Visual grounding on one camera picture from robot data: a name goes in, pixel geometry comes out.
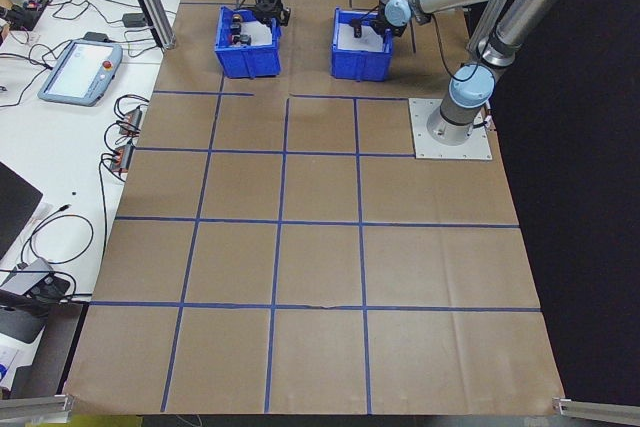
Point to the blue plastic storage bin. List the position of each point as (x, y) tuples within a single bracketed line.
[(247, 62), (360, 64)]

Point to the white foam bin liner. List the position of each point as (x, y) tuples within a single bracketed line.
[(365, 42), (262, 36)]

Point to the white contact block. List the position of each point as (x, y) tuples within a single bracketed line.
[(246, 40)]

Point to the black power adapter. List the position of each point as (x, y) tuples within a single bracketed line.
[(135, 20), (97, 37)]

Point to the grey blue teach pendant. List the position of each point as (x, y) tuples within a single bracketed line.
[(80, 72)]

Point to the black laptop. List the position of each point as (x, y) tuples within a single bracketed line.
[(15, 207)]

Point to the grey usb hub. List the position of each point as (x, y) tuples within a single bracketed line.
[(30, 277)]

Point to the black monitor stand base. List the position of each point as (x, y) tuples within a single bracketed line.
[(15, 319)]

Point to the black yellow switch block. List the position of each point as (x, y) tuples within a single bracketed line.
[(235, 18)]

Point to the black red pushbutton switch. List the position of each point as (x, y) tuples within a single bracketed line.
[(233, 38)]

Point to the white square base plate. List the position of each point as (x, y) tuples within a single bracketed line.
[(425, 147)]

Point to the black frame cover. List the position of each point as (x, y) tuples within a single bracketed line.
[(575, 197)]

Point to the aluminium frame profile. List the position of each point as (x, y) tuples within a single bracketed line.
[(595, 408), (37, 405)]

